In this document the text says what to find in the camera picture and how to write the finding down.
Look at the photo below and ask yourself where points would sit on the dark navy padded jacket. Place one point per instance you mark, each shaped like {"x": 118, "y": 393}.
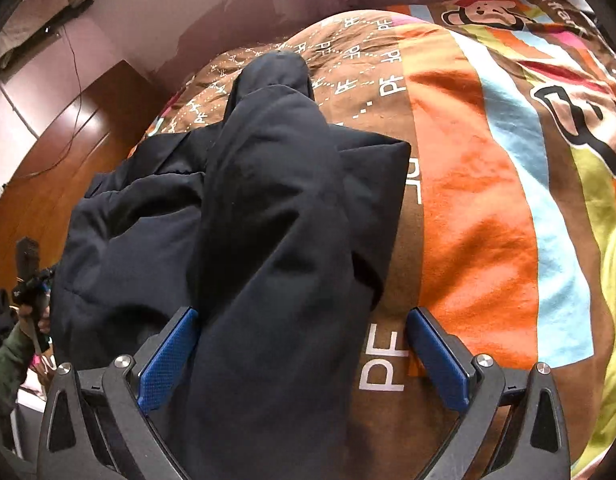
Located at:
{"x": 268, "y": 210}

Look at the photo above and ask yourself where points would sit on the colourful printed blanket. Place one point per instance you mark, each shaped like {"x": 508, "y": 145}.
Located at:
{"x": 463, "y": 210}

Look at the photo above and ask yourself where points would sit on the person's left hand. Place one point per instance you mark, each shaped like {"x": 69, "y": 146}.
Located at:
{"x": 25, "y": 321}

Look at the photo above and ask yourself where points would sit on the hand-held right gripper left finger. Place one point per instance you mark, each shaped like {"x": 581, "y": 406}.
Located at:
{"x": 162, "y": 365}

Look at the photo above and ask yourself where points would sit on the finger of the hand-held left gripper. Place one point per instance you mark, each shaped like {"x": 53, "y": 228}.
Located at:
{"x": 45, "y": 280}

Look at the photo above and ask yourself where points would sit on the wooden headboard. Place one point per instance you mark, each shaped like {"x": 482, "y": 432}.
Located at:
{"x": 87, "y": 125}

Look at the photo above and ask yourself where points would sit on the cloth-covered air conditioner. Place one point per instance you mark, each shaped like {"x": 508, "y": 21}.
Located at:
{"x": 37, "y": 15}

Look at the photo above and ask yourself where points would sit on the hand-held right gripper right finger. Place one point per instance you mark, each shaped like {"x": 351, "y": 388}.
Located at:
{"x": 438, "y": 360}

